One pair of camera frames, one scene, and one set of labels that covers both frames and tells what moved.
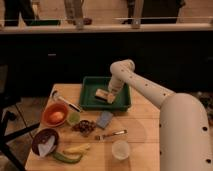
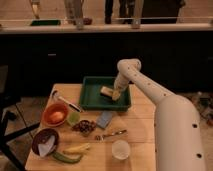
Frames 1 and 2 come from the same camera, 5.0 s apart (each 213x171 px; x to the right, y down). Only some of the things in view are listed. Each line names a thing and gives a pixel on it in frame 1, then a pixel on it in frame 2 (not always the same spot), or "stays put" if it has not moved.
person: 12,10 → 108,11
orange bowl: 55,114 stays put
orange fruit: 57,116 stays put
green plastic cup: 74,118 stays put
